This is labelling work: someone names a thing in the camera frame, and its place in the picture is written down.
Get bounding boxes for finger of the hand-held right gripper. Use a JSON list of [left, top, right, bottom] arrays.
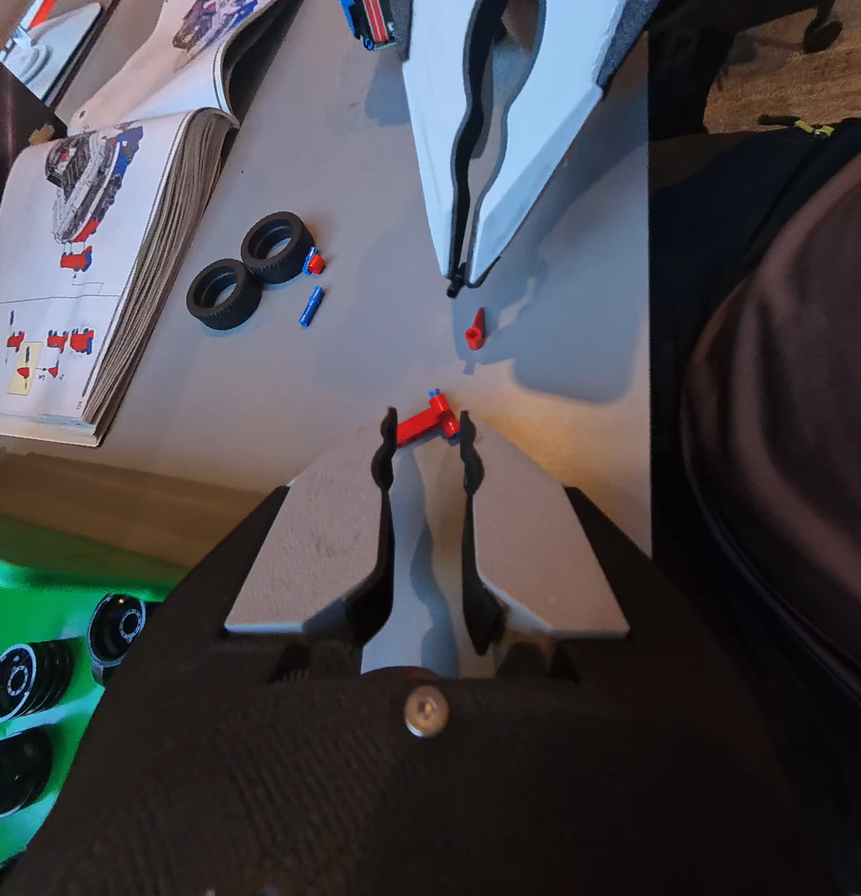
[[466, 0, 631, 289], [401, 0, 508, 281]]

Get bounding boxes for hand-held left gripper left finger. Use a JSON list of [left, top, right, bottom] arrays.
[[225, 407, 398, 648]]

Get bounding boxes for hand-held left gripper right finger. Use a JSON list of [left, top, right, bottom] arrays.
[[459, 411, 631, 655]]

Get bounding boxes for red angled beam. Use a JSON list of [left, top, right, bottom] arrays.
[[395, 406, 461, 449]]

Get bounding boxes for green plastic bin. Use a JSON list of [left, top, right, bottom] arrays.
[[0, 511, 186, 869]]

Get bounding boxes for grey desk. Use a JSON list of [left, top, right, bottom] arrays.
[[0, 0, 652, 680]]

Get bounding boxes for black office chair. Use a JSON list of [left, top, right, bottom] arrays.
[[648, 0, 845, 137]]

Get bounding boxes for toy brick race car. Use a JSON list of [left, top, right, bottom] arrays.
[[339, 0, 410, 53]]

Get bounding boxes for black yellow tool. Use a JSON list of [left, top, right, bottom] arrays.
[[760, 115, 838, 137]]

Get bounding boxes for black wheel rim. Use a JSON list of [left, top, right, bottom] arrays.
[[0, 728, 53, 827], [87, 594, 151, 683], [0, 640, 76, 724]]

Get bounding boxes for black rubber toy tire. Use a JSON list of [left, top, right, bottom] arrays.
[[187, 259, 263, 331], [240, 211, 316, 284]]

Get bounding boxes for person's black pants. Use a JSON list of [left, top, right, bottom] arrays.
[[648, 119, 861, 561]]

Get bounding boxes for person's brown sweater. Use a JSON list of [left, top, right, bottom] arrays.
[[683, 140, 861, 896]]

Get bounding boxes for open instruction booklet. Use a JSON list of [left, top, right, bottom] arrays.
[[0, 0, 277, 449]]

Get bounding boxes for white tray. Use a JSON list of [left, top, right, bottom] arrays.
[[0, 0, 102, 106]]

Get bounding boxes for toy car box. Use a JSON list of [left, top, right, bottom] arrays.
[[0, 49, 67, 260]]

